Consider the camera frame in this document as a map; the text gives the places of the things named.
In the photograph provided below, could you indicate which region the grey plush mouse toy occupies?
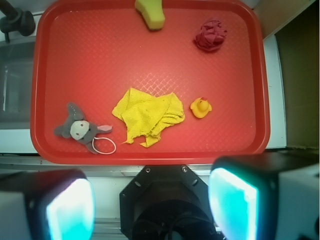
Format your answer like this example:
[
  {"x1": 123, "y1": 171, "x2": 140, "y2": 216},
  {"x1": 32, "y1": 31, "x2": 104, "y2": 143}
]
[{"x1": 53, "y1": 102, "x2": 117, "y2": 155}]

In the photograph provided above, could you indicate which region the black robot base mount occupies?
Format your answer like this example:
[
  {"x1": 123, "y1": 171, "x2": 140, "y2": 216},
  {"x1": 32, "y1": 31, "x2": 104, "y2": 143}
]
[{"x1": 119, "y1": 165, "x2": 224, "y2": 240}]

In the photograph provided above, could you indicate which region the yellow rubber duck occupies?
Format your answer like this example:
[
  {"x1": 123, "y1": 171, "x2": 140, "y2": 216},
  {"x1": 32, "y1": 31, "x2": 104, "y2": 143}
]
[{"x1": 189, "y1": 97, "x2": 213, "y2": 119}]

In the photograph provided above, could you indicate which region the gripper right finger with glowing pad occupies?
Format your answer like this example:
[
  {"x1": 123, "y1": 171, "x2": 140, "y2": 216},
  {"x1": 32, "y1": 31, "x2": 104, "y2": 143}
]
[{"x1": 208, "y1": 153, "x2": 320, "y2": 240}]

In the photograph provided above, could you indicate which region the yellow sponge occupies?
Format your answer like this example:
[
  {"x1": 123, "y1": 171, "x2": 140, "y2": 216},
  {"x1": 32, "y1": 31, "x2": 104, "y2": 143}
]
[{"x1": 134, "y1": 0, "x2": 166, "y2": 31}]

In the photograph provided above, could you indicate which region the yellow cloth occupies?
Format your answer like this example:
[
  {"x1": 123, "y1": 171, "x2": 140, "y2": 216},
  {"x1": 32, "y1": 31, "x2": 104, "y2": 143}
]
[{"x1": 112, "y1": 88, "x2": 186, "y2": 148}]

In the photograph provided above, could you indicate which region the black faucet fixture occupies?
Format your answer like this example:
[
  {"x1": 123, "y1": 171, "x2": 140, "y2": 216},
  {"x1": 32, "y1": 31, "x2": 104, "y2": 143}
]
[{"x1": 0, "y1": 0, "x2": 36, "y2": 44}]

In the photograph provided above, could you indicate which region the red plastic tray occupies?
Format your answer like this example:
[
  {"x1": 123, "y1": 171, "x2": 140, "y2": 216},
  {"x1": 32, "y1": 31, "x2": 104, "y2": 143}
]
[{"x1": 30, "y1": 0, "x2": 270, "y2": 165}]

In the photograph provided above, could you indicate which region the crumpled red cloth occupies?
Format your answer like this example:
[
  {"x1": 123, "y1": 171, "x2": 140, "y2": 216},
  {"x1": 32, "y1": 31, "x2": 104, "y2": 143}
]
[{"x1": 193, "y1": 18, "x2": 227, "y2": 52}]

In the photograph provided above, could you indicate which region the metal sink basin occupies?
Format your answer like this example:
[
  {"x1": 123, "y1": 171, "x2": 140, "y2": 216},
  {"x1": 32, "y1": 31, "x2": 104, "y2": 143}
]
[{"x1": 0, "y1": 42, "x2": 35, "y2": 130}]

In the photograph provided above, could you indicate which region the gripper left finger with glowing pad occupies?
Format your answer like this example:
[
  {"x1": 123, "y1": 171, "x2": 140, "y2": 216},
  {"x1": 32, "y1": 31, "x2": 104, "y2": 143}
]
[{"x1": 0, "y1": 169, "x2": 96, "y2": 240}]

